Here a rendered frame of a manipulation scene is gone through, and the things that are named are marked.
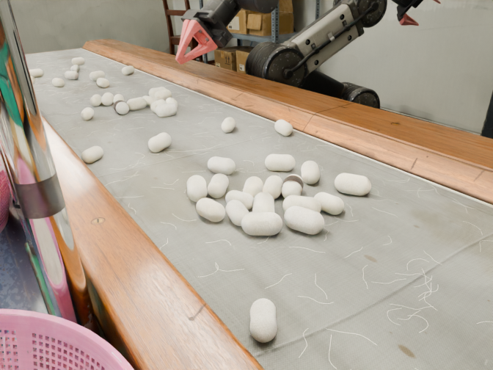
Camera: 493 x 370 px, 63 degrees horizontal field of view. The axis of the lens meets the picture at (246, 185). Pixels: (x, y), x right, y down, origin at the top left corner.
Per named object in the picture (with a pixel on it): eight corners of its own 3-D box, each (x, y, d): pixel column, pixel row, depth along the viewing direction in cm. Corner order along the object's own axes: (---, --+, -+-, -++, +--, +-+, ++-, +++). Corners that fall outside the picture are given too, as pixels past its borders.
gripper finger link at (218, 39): (177, 51, 72) (209, 12, 73) (161, 48, 78) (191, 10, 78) (201, 78, 77) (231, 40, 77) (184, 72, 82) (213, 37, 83)
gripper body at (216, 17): (206, 17, 73) (231, -13, 73) (181, 15, 80) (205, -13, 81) (227, 45, 77) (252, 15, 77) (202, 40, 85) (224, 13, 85)
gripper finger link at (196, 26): (171, 51, 74) (202, 12, 75) (155, 46, 79) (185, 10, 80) (195, 75, 78) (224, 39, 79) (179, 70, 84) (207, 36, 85)
